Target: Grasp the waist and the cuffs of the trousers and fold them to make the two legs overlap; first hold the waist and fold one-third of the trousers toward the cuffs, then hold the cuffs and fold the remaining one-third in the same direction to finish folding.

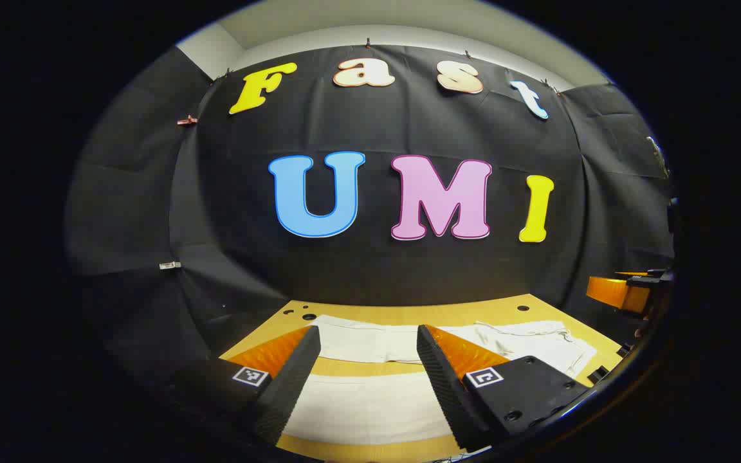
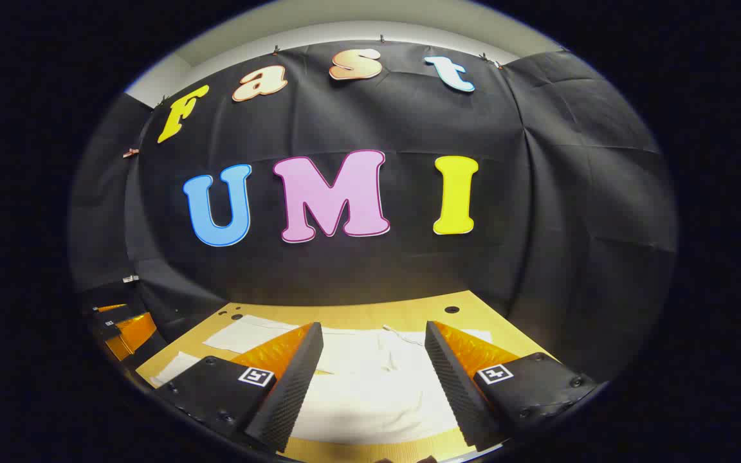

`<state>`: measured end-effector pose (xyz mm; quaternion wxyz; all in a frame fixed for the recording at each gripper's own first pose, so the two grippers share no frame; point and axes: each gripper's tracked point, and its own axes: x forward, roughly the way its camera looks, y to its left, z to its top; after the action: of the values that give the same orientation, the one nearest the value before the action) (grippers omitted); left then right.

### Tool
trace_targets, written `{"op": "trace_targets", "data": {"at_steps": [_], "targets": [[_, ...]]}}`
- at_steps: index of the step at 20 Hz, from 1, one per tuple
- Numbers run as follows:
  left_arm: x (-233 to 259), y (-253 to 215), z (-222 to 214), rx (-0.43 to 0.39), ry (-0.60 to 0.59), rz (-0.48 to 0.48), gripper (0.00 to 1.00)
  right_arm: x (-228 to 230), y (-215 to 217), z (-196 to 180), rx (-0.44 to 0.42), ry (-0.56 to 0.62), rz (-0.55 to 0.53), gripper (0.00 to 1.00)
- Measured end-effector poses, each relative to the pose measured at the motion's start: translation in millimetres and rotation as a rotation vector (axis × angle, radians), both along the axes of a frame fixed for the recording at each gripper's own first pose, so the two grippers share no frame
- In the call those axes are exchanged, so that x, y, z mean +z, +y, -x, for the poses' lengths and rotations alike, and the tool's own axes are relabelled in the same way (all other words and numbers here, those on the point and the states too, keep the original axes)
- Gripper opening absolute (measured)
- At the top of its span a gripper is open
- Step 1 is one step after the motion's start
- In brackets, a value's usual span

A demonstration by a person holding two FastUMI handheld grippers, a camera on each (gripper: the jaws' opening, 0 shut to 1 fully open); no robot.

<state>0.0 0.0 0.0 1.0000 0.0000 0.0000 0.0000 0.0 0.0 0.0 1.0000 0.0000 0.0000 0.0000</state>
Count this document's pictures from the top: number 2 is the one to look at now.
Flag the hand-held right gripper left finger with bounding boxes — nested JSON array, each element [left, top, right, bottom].
[[154, 322, 325, 453]]

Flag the white jeans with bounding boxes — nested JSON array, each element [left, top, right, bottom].
[[150, 314, 493, 446]]

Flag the black backdrop cloth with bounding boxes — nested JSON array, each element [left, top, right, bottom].
[[68, 40, 679, 386]]

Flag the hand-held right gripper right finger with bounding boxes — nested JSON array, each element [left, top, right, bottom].
[[425, 320, 598, 451]]

